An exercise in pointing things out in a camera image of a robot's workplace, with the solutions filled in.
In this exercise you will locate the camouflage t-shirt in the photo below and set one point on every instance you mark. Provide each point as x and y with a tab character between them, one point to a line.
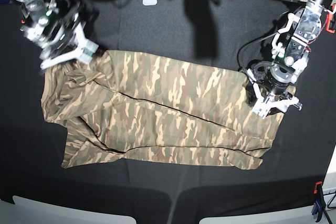
134	105

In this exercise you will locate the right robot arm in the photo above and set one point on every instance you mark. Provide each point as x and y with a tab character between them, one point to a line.
56	26

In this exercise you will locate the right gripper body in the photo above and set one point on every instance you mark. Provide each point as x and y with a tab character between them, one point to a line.
78	48

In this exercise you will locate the orange black clamp bottom right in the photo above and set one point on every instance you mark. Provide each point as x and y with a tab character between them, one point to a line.
319	203

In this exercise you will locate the black table cloth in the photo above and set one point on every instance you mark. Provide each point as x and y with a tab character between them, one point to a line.
204	31

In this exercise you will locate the red clamp right edge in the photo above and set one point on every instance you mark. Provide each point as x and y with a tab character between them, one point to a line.
330	20

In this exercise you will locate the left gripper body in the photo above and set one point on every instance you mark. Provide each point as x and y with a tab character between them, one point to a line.
268	98

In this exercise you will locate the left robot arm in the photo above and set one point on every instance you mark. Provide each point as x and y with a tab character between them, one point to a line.
269	81

